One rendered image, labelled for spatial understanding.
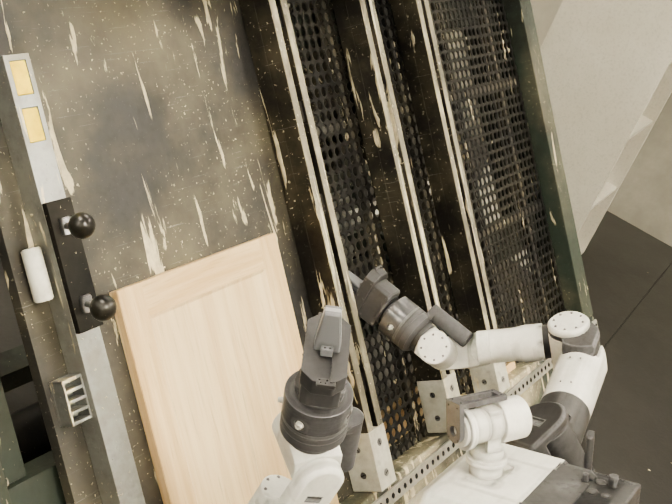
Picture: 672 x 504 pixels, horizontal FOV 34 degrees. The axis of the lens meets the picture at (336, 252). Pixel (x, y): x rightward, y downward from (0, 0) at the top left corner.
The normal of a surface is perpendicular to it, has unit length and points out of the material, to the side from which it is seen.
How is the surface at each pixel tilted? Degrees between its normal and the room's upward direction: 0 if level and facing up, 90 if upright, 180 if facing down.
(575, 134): 90
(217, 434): 51
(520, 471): 23
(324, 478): 94
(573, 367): 32
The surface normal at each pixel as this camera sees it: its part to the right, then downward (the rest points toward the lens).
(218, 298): 0.82, -0.11
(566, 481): 0.02, -0.96
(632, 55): -0.48, 0.26
